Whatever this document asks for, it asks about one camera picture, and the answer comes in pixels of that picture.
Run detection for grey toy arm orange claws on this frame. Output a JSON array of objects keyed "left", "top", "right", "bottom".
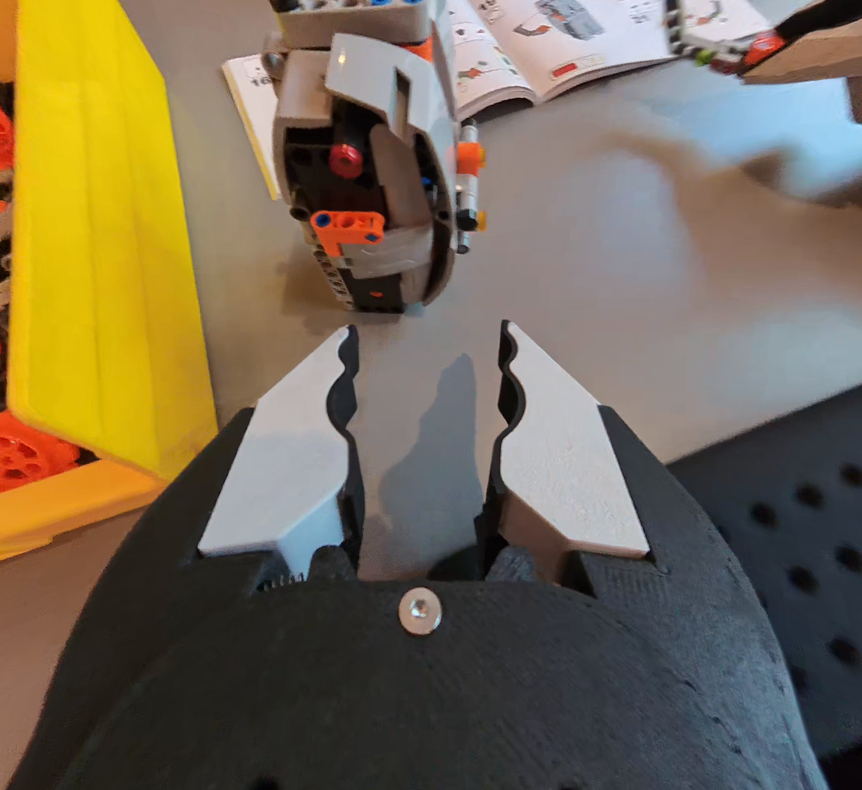
[{"left": 663, "top": 0, "right": 785, "bottom": 77}]

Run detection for open instruction booklet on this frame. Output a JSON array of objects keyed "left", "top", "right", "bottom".
[{"left": 222, "top": 0, "right": 772, "bottom": 201}]

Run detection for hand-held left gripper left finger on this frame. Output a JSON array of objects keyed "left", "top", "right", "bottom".
[{"left": 196, "top": 324, "right": 368, "bottom": 578}]

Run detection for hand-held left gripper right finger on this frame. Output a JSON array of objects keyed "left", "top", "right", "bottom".
[{"left": 475, "top": 320, "right": 652, "bottom": 583}]

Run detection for grey desk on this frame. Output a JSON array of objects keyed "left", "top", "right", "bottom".
[{"left": 0, "top": 0, "right": 862, "bottom": 787}]

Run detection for grey building block robot body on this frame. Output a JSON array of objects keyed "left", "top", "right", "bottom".
[{"left": 255, "top": 0, "right": 487, "bottom": 314}]

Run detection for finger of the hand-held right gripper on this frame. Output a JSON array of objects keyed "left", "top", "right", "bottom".
[
  {"left": 743, "top": 27, "right": 862, "bottom": 125},
  {"left": 773, "top": 0, "right": 862, "bottom": 46}
]

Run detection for black perforated mat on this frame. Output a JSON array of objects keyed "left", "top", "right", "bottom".
[{"left": 667, "top": 386, "right": 862, "bottom": 790}]

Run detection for yellow plastic bin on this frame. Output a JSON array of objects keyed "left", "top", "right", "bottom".
[{"left": 0, "top": 0, "right": 220, "bottom": 562}]

